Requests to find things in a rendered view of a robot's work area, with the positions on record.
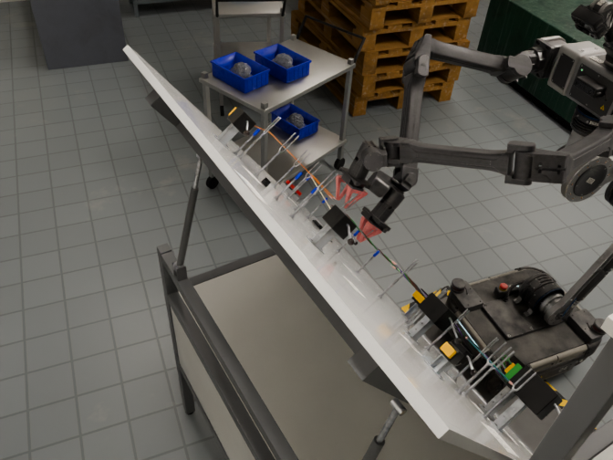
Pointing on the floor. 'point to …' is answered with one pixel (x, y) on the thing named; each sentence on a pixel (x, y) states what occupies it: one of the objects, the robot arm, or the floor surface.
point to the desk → (79, 32)
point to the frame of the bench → (215, 362)
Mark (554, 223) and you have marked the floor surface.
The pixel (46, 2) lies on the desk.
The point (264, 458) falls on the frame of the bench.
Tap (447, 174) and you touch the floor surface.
